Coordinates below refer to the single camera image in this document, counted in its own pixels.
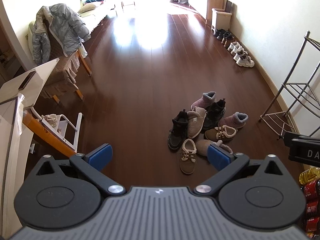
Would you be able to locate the grey puffer jacket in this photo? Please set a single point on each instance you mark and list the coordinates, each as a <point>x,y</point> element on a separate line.
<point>62,27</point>

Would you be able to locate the wooden chair with skirted cover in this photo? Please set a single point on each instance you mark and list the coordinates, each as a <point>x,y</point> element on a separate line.
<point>65,72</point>

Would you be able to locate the cream pillow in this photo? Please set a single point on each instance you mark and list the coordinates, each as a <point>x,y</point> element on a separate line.
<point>90,7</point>

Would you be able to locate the cream lidded bin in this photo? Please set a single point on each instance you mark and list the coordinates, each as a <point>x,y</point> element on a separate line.
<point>220,20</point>

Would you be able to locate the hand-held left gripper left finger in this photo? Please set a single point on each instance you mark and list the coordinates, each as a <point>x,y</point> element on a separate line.
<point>101,156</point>

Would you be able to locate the white step stool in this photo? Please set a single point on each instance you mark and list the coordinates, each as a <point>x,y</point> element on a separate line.
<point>72,130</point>

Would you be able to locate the beige knit slipper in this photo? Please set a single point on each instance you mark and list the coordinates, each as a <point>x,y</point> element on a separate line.
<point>202,146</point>
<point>196,126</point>

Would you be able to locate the dark smartphone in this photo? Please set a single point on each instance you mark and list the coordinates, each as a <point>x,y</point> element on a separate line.
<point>27,80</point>

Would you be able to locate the yellow cooking oil bottle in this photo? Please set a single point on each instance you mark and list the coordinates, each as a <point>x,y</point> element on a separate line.
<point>311,175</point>

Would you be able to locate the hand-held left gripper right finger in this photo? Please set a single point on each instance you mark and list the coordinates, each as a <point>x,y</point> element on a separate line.
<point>217,157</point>

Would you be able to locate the black high-top boot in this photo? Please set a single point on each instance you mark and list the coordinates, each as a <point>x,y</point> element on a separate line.
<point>213,115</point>
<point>176,135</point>

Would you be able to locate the white cabinet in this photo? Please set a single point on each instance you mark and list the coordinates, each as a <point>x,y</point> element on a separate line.
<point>10,142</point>

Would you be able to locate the pink knit slipper boot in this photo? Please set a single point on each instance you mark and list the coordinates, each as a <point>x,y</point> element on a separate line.
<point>202,102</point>
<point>233,121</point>

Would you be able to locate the cream sofa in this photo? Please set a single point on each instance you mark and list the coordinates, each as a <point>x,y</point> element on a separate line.
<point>97,13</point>

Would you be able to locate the orange wooden board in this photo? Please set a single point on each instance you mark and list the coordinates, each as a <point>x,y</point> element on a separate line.
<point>47,136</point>

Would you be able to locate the beige crumpled cloth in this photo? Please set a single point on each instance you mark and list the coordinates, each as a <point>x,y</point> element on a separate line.
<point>50,120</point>

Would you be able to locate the row of assorted sneakers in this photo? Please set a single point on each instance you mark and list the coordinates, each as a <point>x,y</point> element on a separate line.
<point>245,60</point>

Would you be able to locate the white table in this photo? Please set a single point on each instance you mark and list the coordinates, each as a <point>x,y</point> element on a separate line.
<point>42,77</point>

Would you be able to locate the light wooden tv cabinet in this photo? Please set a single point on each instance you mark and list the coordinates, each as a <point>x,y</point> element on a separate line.
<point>202,2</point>

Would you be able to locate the metal corner shoe rack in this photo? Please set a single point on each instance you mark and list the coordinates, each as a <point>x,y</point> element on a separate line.
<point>273,100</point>

